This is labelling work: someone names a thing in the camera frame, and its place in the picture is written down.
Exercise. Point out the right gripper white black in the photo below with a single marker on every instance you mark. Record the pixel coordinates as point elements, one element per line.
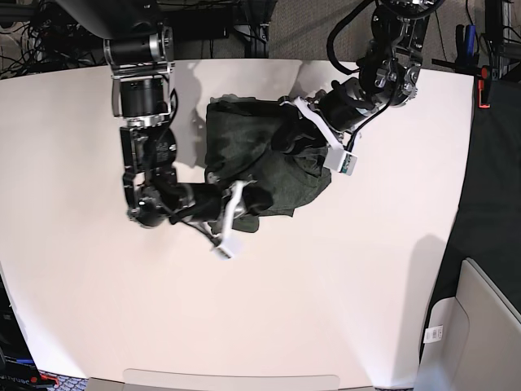
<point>236,200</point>

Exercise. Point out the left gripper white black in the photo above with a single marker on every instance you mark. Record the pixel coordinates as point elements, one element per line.
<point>292,138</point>

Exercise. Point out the dark green long-sleeve shirt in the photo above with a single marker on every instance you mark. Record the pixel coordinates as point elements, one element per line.
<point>238,138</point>

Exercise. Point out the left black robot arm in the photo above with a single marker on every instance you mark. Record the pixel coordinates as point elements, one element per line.
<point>385,77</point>

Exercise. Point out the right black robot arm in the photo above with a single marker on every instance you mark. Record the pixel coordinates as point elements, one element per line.
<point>138,47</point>

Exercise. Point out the red black table clamp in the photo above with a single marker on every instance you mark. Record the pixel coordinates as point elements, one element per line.
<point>487,77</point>

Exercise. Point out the white barcode label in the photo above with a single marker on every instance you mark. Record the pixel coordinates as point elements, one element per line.
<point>433,334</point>

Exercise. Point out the beige plastic bin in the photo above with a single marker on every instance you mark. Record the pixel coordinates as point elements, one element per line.
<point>480,348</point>

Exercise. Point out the red clamp lower left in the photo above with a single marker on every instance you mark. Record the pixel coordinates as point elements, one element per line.
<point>44,381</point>

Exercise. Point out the blue handled clamp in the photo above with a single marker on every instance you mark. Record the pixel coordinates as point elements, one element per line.
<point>466,58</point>

